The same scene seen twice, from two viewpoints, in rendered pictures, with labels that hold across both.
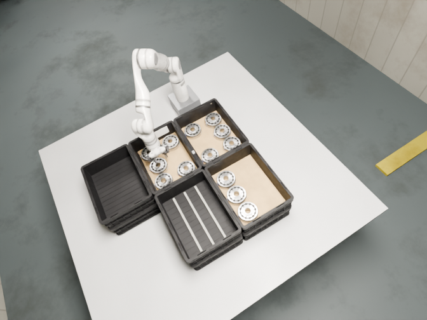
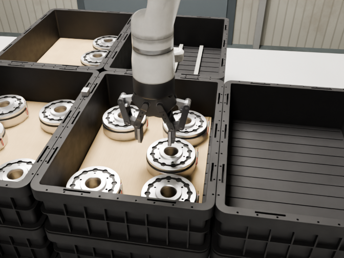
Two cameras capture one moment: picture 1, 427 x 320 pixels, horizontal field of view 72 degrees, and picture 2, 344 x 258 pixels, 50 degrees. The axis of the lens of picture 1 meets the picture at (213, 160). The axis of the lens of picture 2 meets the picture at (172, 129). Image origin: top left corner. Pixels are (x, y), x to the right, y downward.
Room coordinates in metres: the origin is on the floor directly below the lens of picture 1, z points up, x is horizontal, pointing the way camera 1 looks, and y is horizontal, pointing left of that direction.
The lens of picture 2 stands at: (1.44, 0.56, 1.36)
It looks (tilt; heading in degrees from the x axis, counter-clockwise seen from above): 37 degrees down; 206
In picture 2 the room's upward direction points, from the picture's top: straight up
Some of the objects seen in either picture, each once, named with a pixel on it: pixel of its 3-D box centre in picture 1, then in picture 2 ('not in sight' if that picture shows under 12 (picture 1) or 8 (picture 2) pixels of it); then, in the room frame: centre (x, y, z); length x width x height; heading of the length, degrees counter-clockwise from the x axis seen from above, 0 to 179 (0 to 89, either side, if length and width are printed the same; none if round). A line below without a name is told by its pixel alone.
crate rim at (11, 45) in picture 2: (246, 183); (73, 37); (0.65, -0.14, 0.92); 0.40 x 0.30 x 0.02; 17
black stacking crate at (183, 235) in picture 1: (197, 216); (173, 60); (0.56, 0.15, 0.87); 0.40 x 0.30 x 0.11; 17
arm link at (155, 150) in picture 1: (152, 144); (155, 52); (0.92, 0.28, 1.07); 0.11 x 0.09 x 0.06; 17
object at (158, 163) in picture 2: (158, 165); (171, 153); (0.93, 0.32, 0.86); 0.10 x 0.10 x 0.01
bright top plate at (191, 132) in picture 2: (163, 180); (185, 123); (0.82, 0.30, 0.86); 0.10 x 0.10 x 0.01
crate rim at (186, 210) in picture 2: (163, 155); (144, 128); (0.95, 0.27, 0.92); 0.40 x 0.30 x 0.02; 17
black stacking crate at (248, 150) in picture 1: (247, 187); (76, 53); (0.65, -0.14, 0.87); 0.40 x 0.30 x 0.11; 17
